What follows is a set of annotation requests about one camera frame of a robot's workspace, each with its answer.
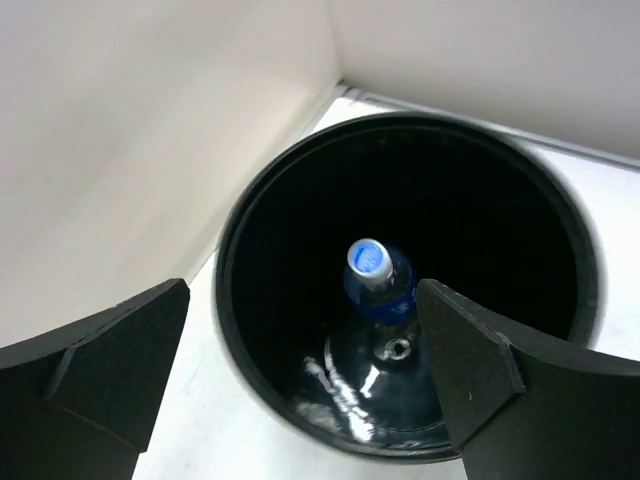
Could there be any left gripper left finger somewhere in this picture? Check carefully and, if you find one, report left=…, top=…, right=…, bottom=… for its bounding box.
left=1, top=279, right=190, bottom=479

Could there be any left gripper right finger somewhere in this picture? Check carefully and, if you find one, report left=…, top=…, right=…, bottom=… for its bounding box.
left=417, top=279, right=639, bottom=479

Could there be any blue label plastic bottle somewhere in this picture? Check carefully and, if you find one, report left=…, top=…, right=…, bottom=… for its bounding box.
left=343, top=238, right=416, bottom=326

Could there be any black ribbed plastic bin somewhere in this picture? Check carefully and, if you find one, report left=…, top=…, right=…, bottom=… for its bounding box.
left=214, top=113, right=602, bottom=463

